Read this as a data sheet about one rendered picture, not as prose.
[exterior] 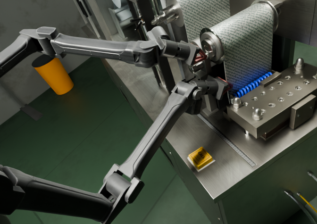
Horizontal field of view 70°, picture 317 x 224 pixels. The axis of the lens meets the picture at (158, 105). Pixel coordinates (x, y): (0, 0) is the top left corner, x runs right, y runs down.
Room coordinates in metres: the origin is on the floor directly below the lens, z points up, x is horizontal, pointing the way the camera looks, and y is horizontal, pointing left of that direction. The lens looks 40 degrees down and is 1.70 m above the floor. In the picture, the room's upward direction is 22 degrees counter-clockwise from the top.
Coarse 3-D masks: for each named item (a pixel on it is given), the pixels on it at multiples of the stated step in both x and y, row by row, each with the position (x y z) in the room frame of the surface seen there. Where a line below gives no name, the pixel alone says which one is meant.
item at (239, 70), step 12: (252, 48) 0.72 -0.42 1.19; (264, 48) 0.73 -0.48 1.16; (228, 60) 0.69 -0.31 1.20; (240, 60) 0.71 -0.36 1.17; (252, 60) 0.72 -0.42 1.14; (264, 60) 0.73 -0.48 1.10; (228, 72) 0.69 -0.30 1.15; (240, 72) 0.71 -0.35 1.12; (252, 72) 0.72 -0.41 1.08; (264, 72) 0.73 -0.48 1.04; (240, 84) 0.70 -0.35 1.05; (228, 96) 0.69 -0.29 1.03
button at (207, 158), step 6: (198, 150) 0.57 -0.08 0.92; (204, 150) 0.56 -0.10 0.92; (192, 156) 0.55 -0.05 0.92; (198, 156) 0.54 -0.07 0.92; (204, 156) 0.53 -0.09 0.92; (210, 156) 0.52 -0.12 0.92; (192, 162) 0.54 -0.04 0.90; (198, 162) 0.52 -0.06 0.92; (204, 162) 0.51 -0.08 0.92; (198, 168) 0.50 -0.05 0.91
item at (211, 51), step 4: (204, 40) 0.75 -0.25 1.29; (208, 40) 0.74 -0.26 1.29; (204, 44) 0.76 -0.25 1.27; (208, 44) 0.73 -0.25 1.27; (212, 44) 0.72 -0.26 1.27; (204, 48) 0.76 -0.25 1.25; (208, 48) 0.74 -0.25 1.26; (212, 48) 0.71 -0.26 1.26; (204, 52) 0.77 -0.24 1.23; (208, 52) 0.75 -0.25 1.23; (212, 52) 0.71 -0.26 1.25; (208, 56) 0.75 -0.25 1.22; (212, 56) 0.72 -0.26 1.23
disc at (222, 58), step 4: (204, 28) 0.77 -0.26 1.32; (208, 28) 0.75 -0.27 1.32; (200, 32) 0.80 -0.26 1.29; (204, 32) 0.78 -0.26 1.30; (208, 32) 0.75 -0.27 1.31; (212, 32) 0.73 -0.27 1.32; (200, 36) 0.81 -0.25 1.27; (216, 36) 0.71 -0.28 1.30; (220, 40) 0.69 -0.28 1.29; (220, 44) 0.69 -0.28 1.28; (220, 48) 0.69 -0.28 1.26; (224, 52) 0.68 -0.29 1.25; (224, 56) 0.68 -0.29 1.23; (212, 60) 0.76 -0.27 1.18; (220, 60) 0.70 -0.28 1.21
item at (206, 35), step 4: (268, 8) 0.77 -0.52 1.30; (272, 16) 0.75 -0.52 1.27; (204, 36) 0.77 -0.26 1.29; (208, 36) 0.75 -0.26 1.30; (212, 36) 0.73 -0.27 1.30; (200, 40) 0.80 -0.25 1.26; (212, 40) 0.72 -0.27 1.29; (216, 40) 0.71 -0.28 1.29; (216, 44) 0.70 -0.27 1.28; (216, 48) 0.71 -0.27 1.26; (216, 52) 0.71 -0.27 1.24; (220, 52) 0.69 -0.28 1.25; (216, 56) 0.71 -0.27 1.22; (220, 56) 0.70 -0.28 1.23; (216, 60) 0.72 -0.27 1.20
